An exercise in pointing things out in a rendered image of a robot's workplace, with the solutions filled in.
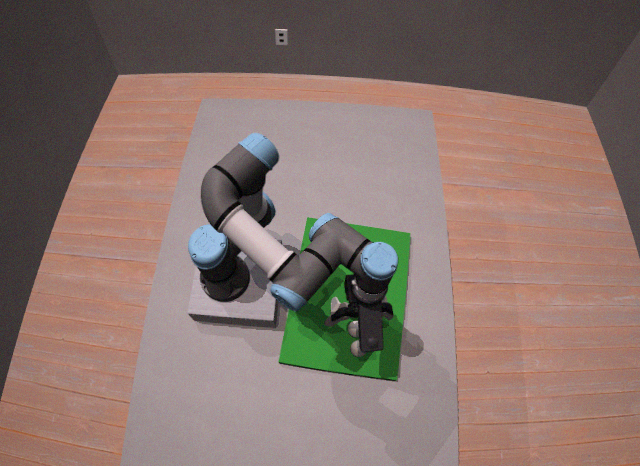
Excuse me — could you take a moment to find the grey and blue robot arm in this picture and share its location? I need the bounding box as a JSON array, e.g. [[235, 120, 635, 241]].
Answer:
[[188, 133, 398, 353]]

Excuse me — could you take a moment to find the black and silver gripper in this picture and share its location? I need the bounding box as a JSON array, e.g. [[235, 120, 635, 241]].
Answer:
[[324, 274, 394, 327]]

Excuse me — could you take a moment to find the green flat mat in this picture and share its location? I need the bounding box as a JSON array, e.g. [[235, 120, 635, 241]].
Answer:
[[279, 223, 410, 381]]

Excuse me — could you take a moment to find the grey shiny ball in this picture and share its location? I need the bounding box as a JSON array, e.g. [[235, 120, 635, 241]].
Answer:
[[348, 321, 359, 337], [350, 340, 367, 357]]

